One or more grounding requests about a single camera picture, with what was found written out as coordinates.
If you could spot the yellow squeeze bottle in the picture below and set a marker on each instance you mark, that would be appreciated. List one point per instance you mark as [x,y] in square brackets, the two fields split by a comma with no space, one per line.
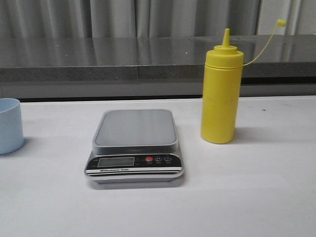
[221,89]

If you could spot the light blue plastic cup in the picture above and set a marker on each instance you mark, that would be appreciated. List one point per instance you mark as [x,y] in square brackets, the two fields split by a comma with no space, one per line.
[11,127]

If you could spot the silver electronic kitchen scale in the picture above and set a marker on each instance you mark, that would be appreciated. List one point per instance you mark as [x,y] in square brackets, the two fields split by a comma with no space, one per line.
[135,146]

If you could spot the grey curtain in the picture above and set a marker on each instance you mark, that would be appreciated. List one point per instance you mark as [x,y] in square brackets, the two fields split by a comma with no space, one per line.
[153,18]

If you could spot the grey stone counter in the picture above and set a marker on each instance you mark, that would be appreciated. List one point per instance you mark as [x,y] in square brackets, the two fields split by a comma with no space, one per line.
[74,69]

